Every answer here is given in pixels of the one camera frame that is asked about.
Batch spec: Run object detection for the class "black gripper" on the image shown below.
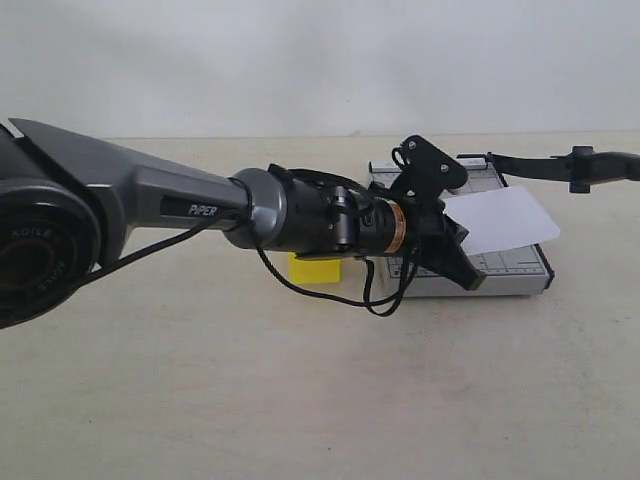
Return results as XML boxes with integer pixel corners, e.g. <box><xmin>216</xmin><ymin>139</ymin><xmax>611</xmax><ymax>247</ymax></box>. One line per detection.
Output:
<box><xmin>398</xmin><ymin>196</ymin><xmax>483</xmax><ymax>291</ymax></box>

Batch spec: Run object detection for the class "white paper sheet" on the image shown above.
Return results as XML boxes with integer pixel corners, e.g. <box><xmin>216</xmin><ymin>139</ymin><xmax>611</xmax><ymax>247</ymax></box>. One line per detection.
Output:
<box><xmin>444</xmin><ymin>186</ymin><xmax>561</xmax><ymax>255</ymax></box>

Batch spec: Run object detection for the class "yellow cube block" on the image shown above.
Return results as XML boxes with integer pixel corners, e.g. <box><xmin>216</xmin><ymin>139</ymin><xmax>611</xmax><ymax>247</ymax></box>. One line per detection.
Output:
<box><xmin>288</xmin><ymin>253</ymin><xmax>341</xmax><ymax>285</ymax></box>

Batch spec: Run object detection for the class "black cutter blade arm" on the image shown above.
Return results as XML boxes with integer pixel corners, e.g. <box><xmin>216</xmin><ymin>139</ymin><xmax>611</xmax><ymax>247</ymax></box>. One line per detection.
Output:
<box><xmin>456</xmin><ymin>145</ymin><xmax>639</xmax><ymax>194</ymax></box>

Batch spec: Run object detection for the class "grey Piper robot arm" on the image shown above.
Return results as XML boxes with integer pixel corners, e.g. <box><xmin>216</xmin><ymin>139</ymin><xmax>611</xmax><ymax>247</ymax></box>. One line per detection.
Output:
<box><xmin>1</xmin><ymin>118</ymin><xmax>485</xmax><ymax>328</ymax></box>

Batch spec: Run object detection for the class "grey paper cutter base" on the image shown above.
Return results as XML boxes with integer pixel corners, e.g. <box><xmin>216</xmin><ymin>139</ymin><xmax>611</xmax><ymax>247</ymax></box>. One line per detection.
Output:
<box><xmin>367</xmin><ymin>156</ymin><xmax>556</xmax><ymax>300</ymax></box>

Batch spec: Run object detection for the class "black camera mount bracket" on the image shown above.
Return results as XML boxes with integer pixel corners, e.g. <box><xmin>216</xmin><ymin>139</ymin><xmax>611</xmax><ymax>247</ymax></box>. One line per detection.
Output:
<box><xmin>390</xmin><ymin>134</ymin><xmax>468</xmax><ymax>201</ymax></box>

